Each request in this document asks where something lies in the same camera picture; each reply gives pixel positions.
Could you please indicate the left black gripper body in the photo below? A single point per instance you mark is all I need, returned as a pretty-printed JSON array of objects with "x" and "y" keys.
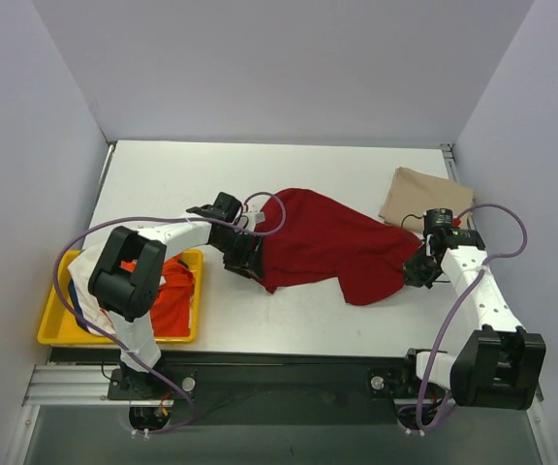
[{"x": 251, "y": 257}]

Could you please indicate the orange t shirt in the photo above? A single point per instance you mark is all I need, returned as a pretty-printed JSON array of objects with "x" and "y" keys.
[{"x": 170, "y": 313}]

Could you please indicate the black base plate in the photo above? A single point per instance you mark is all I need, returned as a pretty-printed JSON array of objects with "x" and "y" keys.
[{"x": 251, "y": 389}]

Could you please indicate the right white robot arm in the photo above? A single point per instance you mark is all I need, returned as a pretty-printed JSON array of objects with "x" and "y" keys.
[{"x": 500, "y": 364}]

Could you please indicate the navy blue t shirt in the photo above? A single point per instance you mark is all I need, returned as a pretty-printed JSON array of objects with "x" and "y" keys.
[{"x": 77, "y": 308}]

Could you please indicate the white t shirt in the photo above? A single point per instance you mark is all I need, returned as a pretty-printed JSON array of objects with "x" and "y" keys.
[{"x": 81, "y": 268}]

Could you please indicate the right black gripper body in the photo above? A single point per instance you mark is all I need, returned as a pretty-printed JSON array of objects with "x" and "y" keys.
[{"x": 415, "y": 270}]

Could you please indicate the dark red t shirt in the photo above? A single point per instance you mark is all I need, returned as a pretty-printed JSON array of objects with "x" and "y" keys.
[{"x": 320, "y": 239}]

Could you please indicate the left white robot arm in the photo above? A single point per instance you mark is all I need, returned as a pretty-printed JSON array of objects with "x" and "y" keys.
[{"x": 126, "y": 278}]

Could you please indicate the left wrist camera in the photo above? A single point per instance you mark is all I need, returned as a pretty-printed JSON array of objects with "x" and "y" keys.
[{"x": 255, "y": 218}]

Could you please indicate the folded beige t shirt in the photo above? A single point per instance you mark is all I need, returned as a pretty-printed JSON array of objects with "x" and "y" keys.
[{"x": 412, "y": 193}]

